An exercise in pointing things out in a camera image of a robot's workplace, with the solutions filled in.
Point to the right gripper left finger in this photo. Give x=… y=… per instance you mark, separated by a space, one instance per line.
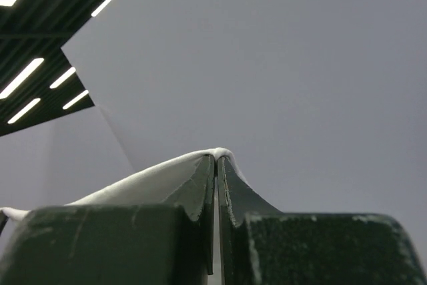
x=136 y=242

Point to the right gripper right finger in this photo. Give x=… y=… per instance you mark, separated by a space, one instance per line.
x=263 y=245

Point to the white tank top navy trim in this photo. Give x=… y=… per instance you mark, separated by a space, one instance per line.
x=154 y=184

